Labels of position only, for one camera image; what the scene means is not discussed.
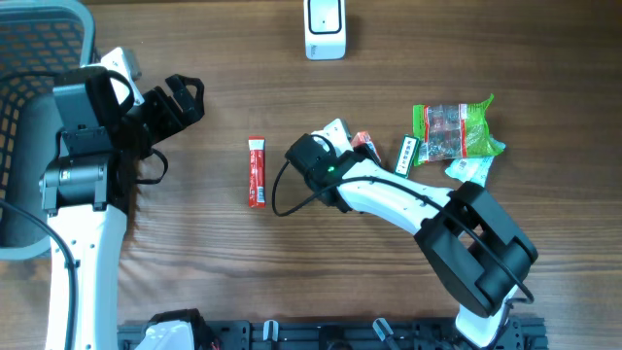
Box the red tissue packet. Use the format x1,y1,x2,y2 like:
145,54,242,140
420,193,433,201
351,131,381,165

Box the red stick sachet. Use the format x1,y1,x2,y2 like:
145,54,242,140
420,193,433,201
249,136,265,208

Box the green snack bag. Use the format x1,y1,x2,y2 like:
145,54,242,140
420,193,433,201
412,94,502,166

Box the teal white tissue pack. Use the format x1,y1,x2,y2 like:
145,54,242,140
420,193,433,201
445,157,494,187

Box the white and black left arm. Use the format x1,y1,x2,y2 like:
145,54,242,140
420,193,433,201
40,65,204,349

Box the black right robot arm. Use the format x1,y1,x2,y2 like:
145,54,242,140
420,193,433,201
285,134,538,349

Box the white barcode scanner box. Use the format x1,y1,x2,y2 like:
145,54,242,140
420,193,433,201
303,0,347,60

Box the grey plastic mesh basket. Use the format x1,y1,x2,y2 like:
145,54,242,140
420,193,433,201
0,0,101,262

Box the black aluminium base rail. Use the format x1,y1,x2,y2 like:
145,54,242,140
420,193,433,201
116,316,550,350

